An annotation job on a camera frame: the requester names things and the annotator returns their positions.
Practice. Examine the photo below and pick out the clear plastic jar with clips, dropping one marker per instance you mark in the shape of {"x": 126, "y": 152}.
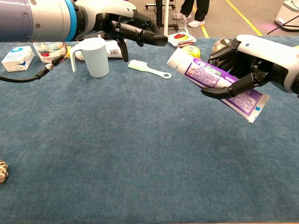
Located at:
{"x": 46, "y": 52}

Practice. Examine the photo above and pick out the white upright pole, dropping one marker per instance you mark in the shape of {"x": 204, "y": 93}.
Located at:
{"x": 166, "y": 18}

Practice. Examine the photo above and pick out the glass grain jar black lid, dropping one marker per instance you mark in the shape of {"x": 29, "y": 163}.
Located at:
{"x": 220, "y": 45}

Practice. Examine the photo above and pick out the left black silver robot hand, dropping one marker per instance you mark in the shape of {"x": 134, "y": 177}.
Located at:
{"x": 107, "y": 11}

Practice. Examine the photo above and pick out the white snack packet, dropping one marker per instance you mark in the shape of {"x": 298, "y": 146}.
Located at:
{"x": 182, "y": 38}

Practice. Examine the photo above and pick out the white machine housing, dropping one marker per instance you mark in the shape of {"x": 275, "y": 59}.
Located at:
{"x": 288, "y": 14}

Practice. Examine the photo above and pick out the standing person white shoes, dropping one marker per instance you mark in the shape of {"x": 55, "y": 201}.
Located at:
{"x": 201, "y": 9}

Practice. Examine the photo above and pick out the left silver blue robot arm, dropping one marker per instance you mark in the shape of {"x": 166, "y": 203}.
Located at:
{"x": 35, "y": 21}

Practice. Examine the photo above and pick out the purple white toothpaste tube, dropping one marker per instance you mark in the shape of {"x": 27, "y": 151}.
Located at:
{"x": 205, "y": 74}

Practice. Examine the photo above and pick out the white blue carton box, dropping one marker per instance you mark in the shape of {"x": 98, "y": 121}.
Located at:
{"x": 17, "y": 58}

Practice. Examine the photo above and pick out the blue table cloth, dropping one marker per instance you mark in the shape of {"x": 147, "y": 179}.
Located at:
{"x": 116, "y": 140}

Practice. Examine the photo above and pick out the yellow tape measure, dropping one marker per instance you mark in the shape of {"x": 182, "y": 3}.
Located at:
{"x": 191, "y": 50}

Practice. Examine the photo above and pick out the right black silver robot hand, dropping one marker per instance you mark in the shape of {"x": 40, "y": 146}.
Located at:
{"x": 268, "y": 51}

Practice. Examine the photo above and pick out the light blue plastic mug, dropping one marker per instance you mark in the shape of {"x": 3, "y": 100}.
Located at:
{"x": 95, "y": 58}

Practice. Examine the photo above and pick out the mint green scrub brush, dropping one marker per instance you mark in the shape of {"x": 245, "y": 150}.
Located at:
{"x": 140, "y": 65}

